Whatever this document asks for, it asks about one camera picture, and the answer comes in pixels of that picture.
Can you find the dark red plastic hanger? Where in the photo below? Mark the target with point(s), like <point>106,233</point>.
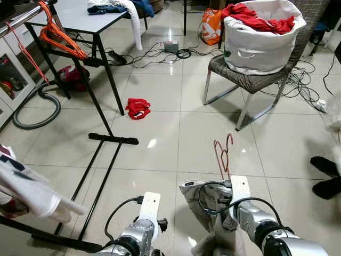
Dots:
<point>224,157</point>

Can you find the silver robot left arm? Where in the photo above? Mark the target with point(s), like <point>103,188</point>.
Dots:
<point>133,234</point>

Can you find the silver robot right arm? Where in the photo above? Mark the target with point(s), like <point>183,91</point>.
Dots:
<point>266,224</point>

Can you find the thin red hanger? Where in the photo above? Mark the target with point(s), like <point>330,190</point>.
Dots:
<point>29,56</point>

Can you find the red crumpled cloth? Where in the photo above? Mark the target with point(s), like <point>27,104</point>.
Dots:
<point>137,108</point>

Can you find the white black-print t-shirt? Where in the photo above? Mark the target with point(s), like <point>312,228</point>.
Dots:
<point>32,192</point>

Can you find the person leg black sock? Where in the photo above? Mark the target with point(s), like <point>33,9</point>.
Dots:
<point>325,166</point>
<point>327,188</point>

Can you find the plaid cushion metal chair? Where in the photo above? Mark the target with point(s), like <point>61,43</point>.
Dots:
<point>250,80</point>

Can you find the red vacuum cleaner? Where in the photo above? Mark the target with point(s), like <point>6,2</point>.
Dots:
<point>72,77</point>

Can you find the black power strip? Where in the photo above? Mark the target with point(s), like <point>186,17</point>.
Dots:
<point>117,56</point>

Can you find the grey power box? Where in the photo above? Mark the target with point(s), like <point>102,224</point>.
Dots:
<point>171,46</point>

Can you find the person light patterned shorts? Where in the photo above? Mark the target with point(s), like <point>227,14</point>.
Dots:
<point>333,122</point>

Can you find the white power strip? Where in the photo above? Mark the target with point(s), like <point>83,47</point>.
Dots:
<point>319,105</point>

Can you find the white laundry bag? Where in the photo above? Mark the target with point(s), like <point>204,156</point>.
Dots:
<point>261,50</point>

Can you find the orange white bag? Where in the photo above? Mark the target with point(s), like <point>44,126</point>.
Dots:
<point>212,24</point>

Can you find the bunch of orange hangers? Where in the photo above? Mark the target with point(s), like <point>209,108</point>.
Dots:
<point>61,38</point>

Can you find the white table black legs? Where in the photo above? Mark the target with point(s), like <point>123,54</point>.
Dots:
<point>80,16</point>

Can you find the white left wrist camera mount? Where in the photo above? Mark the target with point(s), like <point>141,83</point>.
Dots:
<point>149,208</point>

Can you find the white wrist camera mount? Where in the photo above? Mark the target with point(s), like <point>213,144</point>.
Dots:
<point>149,208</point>
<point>240,189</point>

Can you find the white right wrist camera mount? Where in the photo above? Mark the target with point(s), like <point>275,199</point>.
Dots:
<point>240,189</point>

